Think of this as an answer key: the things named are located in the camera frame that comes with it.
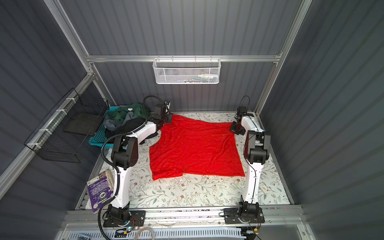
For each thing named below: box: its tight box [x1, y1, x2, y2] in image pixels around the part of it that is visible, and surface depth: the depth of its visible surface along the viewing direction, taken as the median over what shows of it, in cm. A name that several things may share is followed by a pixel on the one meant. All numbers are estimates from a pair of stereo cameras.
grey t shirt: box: [103, 111, 137, 131], surface depth 97 cm
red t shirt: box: [149, 114, 246, 181], surface depth 99 cm
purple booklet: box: [86, 169, 115, 214], surface depth 82 cm
